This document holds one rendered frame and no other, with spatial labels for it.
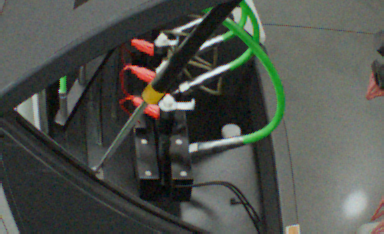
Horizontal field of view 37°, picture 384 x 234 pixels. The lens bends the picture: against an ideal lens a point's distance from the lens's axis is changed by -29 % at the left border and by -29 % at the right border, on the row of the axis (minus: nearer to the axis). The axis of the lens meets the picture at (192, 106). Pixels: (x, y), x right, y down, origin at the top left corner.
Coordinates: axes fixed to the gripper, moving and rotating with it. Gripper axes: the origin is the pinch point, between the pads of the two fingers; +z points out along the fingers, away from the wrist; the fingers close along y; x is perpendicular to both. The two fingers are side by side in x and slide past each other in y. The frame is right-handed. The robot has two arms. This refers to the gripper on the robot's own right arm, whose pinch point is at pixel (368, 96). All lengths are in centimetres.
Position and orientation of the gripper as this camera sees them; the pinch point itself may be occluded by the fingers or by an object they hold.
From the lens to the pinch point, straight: 160.2
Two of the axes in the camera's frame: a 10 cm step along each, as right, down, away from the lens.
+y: -0.7, 7.1, -7.0
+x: 8.5, 4.1, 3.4
